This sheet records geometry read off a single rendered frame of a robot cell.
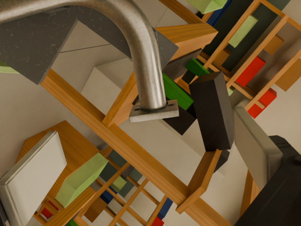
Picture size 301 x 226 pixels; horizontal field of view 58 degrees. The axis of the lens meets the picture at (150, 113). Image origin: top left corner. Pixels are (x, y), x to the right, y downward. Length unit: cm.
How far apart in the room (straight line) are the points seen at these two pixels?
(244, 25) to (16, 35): 533
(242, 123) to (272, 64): 602
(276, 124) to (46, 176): 639
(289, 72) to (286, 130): 145
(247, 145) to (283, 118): 630
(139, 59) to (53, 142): 13
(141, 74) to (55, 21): 13
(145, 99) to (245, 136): 15
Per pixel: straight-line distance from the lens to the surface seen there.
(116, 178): 617
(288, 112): 643
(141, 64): 29
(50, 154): 20
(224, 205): 768
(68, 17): 35
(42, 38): 36
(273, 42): 561
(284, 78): 570
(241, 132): 18
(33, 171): 18
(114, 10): 29
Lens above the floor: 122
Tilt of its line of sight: 7 degrees down
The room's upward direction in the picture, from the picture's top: 130 degrees clockwise
